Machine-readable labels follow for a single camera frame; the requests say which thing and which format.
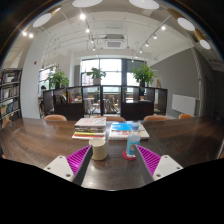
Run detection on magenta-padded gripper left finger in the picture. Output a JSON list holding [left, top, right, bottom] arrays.
[[43, 143, 94, 187]]

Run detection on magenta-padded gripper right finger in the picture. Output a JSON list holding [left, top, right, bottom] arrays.
[[134, 143, 184, 186]]

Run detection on clear blue-capped water bottle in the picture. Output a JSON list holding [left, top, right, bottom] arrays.
[[125, 123, 142, 159]]

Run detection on cream ceramic cup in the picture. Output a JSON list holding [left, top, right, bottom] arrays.
[[88, 137, 109, 162]]

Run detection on flat round red coaster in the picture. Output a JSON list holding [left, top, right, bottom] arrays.
[[121, 149, 138, 161]]

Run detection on stack of books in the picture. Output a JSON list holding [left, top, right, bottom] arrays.
[[71, 116, 108, 140]]

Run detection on group of orange chairs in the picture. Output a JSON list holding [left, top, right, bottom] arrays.
[[43, 114, 194, 123]]

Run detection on dark divider shelf unit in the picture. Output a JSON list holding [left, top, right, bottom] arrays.
[[42, 85, 169, 121]]

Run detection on large blue-covered book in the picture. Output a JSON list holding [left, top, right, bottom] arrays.
[[108, 121, 150, 141]]

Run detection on tall bookshelf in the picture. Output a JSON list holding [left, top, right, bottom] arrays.
[[0, 68, 23, 129]]

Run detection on bushy potted plant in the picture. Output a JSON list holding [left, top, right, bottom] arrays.
[[47, 68, 70, 90]]

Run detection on large dark-potted plant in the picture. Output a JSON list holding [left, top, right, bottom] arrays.
[[130, 64, 158, 88]]

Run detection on small white-potted plant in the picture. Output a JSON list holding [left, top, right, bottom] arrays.
[[85, 67, 107, 86]]

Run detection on large window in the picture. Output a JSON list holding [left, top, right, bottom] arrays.
[[80, 58, 146, 87]]

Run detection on ceiling air conditioner unit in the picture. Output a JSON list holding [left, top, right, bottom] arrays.
[[104, 33, 126, 50]]

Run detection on ceiling track spotlights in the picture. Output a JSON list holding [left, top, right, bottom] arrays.
[[21, 12, 167, 56]]

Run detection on round white ceiling lamps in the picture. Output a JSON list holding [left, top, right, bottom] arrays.
[[32, 0, 212, 51]]

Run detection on white wall panel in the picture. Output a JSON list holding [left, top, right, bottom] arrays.
[[171, 93, 198, 117]]

